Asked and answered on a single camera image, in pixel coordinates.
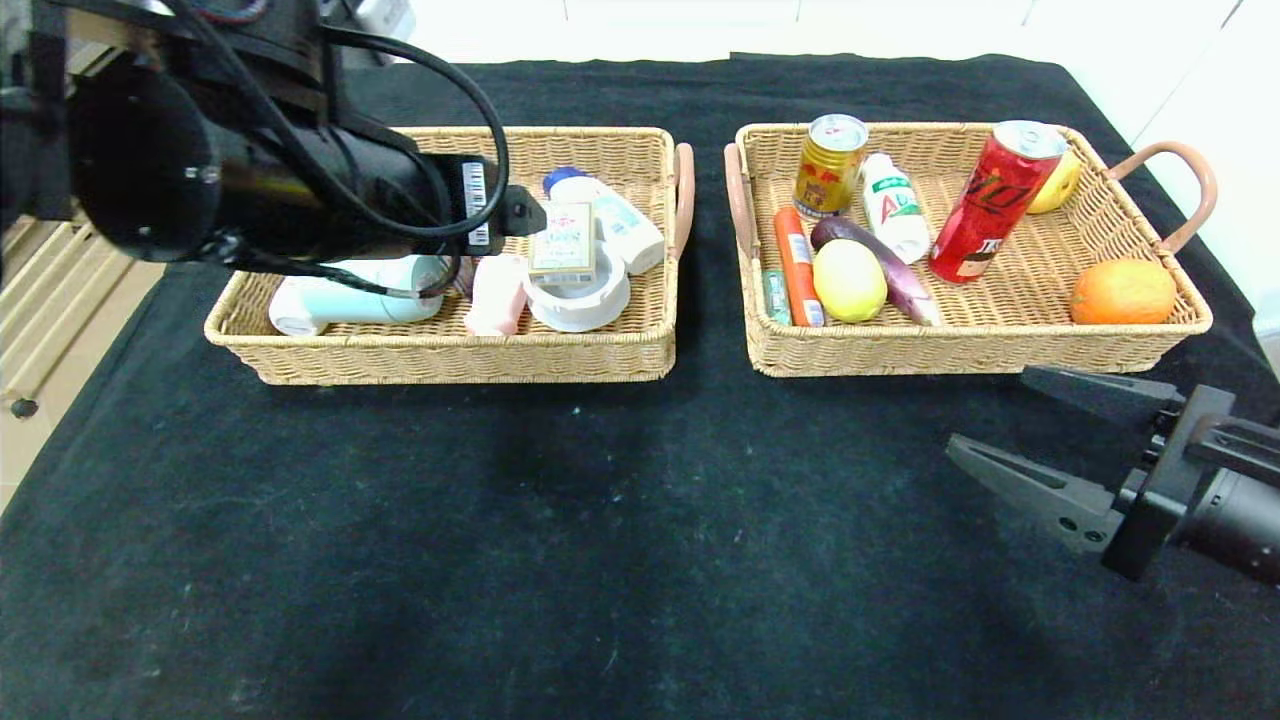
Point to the orange sausage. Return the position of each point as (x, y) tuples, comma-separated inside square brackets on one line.
[(795, 255)]

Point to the white round container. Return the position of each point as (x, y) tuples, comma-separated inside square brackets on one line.
[(585, 305)]

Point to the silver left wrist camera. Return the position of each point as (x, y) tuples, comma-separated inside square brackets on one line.
[(385, 15)]

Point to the green gum pack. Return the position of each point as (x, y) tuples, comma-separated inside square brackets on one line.
[(776, 298)]

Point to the orange fruit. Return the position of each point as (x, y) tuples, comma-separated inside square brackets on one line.
[(1120, 291)]

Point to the gold drink can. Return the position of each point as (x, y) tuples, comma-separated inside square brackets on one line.
[(828, 178)]

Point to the purple vegetable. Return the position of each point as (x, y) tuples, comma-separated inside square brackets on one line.
[(900, 275)]

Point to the small pink bottle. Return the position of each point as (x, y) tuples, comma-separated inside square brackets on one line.
[(497, 295)]

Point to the light blue plastic mug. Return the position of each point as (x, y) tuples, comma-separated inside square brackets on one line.
[(370, 305)]

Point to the wicker basket with food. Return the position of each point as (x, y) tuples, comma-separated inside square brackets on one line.
[(1030, 290)]

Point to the yellow lemon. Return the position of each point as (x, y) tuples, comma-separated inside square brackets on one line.
[(850, 282)]

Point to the white bottle black cap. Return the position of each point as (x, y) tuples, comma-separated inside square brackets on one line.
[(295, 312)]

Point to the cream wooden rolling rack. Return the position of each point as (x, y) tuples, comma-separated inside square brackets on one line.
[(50, 300)]

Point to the cream white soap box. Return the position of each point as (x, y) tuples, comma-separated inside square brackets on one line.
[(562, 245)]

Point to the yellow pear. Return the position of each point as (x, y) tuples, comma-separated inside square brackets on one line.
[(1060, 185)]

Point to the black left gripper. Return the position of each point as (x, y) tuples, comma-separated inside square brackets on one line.
[(478, 203)]

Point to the red drink can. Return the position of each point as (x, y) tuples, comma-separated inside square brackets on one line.
[(985, 220)]

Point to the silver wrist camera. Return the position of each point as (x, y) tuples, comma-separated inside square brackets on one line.
[(385, 15), (1268, 345)]

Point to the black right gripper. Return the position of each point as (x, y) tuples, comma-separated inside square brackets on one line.
[(1163, 488)]

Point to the white bottle green label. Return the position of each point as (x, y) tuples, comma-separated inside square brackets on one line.
[(893, 213)]

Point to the white bottle blue cap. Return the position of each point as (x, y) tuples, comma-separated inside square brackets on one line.
[(625, 225)]

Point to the wicker basket with toiletries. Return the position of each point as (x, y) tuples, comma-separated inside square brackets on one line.
[(560, 350)]

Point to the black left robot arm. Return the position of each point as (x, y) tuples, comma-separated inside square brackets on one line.
[(250, 190)]

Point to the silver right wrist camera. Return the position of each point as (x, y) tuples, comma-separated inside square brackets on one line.
[(1268, 345)]

